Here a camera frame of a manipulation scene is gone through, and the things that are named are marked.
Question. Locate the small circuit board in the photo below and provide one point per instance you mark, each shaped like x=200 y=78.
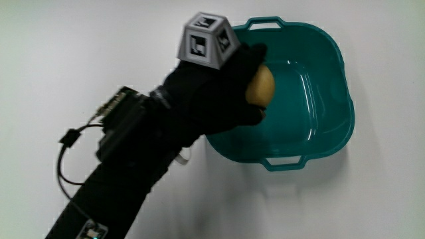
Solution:
x=92 y=230

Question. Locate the person's left hand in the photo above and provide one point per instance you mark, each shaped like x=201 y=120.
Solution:
x=206 y=96

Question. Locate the black wrist sensor module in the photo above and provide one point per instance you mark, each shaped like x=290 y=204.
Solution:
x=121 y=113

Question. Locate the yellow potato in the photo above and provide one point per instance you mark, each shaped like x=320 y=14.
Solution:
x=262 y=86

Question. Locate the person's left forearm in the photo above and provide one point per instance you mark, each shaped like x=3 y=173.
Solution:
x=123 y=186

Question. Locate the teal plastic basin plate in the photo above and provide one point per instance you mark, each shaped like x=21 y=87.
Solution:
x=299 y=109

